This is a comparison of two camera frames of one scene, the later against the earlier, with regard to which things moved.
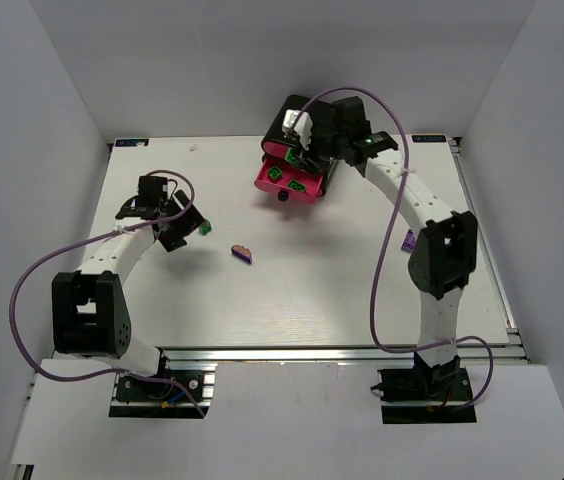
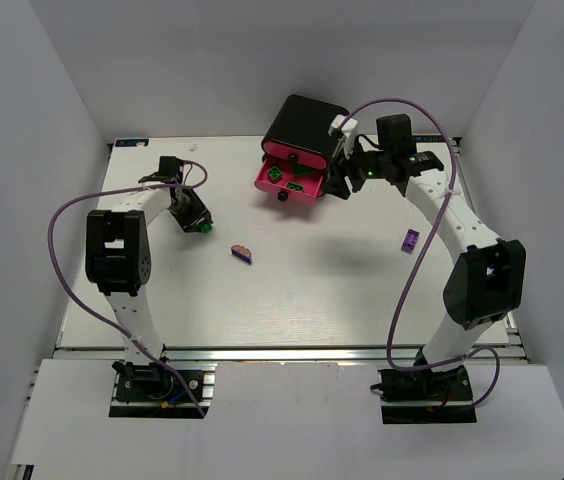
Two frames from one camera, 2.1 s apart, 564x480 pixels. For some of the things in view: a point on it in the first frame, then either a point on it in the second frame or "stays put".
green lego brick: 290,155 -> 302,170
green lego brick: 274,173 stays put
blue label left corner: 131,142 stays put
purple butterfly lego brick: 409,241 stays put
